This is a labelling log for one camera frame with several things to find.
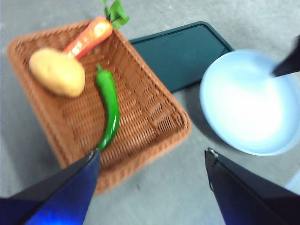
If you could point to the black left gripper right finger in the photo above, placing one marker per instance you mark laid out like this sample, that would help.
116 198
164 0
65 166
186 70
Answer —
248 199

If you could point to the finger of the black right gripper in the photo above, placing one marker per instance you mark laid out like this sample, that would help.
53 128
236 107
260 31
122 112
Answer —
290 63

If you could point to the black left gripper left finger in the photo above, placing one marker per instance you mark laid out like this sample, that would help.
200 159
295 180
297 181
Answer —
58 194

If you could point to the light blue round plate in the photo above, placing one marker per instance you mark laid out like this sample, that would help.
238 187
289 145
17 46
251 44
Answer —
246 105

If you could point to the long green pepper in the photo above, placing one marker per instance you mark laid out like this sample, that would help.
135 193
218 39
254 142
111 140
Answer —
110 100

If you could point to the black rectangular tray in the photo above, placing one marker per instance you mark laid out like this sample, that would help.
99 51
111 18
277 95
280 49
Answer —
178 56

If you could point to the brown wicker basket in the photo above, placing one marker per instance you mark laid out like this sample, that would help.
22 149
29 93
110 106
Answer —
145 112

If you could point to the yellow-brown potato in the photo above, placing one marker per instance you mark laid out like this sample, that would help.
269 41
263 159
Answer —
57 72

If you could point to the orange carrot with green leaves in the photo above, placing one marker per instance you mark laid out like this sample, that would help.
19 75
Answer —
93 35

